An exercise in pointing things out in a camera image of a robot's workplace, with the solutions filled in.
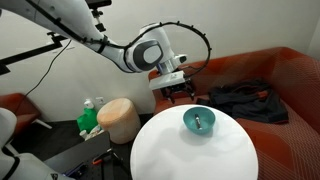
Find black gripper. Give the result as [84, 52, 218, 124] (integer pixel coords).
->
[160, 81, 197, 104]

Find black marker with white label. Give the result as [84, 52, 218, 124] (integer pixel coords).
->
[193, 113, 204, 131]

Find blue bowl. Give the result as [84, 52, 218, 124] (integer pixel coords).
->
[182, 107, 217, 136]

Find beige round pouf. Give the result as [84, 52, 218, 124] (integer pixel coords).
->
[96, 97, 142, 145]

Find black jacket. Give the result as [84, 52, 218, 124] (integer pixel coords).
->
[195, 78, 290, 125]

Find small white container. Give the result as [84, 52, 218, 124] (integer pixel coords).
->
[79, 129, 90, 140]

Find black board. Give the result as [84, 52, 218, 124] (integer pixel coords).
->
[43, 130, 112, 180]

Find red fabric sofa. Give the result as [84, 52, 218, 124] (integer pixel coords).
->
[148, 46, 320, 180]

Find blue tool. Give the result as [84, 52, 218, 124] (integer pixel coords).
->
[64, 162, 88, 178]

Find red chair with white legs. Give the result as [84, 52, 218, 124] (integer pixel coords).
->
[0, 92, 53, 141]

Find red-handled tool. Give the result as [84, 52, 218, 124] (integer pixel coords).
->
[91, 148, 115, 167]

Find black camera on mount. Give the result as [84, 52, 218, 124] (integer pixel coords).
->
[84, 0, 113, 33]

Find thin black wall cable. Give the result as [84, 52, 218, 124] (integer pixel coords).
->
[23, 39, 73, 98]

